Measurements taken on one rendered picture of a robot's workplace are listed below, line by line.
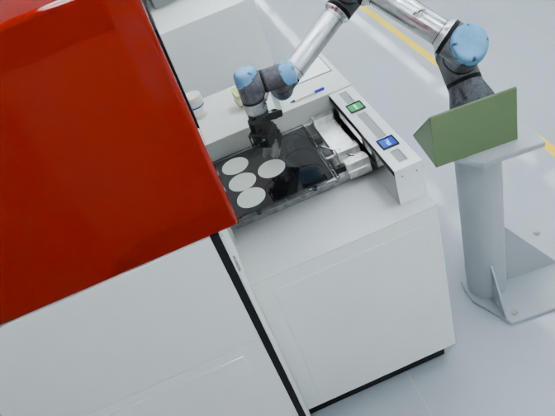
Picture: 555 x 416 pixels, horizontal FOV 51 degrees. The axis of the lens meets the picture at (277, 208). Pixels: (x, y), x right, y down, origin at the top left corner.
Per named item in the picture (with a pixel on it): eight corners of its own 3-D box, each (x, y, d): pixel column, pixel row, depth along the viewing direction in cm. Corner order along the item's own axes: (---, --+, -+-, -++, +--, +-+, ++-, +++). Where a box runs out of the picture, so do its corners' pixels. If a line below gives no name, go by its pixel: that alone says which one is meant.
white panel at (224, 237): (260, 338, 162) (210, 238, 136) (203, 181, 225) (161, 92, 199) (270, 333, 162) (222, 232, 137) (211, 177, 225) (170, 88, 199)
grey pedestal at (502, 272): (539, 226, 269) (542, 70, 217) (598, 295, 235) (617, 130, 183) (434, 262, 271) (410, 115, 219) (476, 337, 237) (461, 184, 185)
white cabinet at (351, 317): (313, 421, 229) (250, 287, 177) (250, 263, 304) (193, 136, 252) (462, 354, 233) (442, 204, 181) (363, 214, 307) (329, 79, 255)
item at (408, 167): (400, 205, 185) (394, 172, 176) (336, 125, 227) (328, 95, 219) (428, 194, 185) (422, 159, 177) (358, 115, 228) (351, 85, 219)
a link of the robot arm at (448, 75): (476, 78, 201) (462, 42, 202) (486, 67, 188) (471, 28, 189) (442, 91, 202) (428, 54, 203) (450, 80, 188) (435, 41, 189)
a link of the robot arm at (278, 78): (292, 66, 194) (261, 76, 195) (290, 55, 183) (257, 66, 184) (300, 88, 194) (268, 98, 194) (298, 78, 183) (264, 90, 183)
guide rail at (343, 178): (236, 229, 198) (234, 223, 196) (234, 225, 200) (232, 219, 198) (371, 172, 201) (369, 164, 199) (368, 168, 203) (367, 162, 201)
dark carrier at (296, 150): (237, 219, 191) (237, 217, 190) (215, 164, 217) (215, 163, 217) (334, 177, 192) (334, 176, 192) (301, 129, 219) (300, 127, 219)
